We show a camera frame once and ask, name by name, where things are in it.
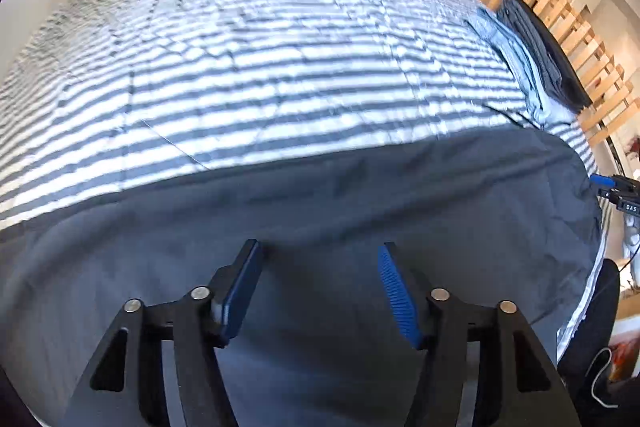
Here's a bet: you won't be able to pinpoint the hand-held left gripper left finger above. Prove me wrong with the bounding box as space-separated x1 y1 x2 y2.
60 238 264 427

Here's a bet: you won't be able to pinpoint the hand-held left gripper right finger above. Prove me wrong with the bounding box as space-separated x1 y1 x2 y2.
377 242 583 427

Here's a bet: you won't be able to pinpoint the dark grey pants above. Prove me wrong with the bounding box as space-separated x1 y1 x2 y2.
0 127 603 427

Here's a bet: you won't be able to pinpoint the person's right hand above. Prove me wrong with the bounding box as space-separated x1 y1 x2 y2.
621 214 640 260

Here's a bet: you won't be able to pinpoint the black folded garment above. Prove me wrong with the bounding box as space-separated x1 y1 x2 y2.
502 0 593 112

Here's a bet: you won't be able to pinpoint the blue white striped quilt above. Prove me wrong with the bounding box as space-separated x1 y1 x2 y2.
0 0 613 358

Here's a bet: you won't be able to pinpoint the black printed strap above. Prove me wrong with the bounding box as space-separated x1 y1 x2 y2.
482 103 538 130

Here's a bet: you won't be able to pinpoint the white cable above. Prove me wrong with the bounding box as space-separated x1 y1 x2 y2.
590 347 621 408

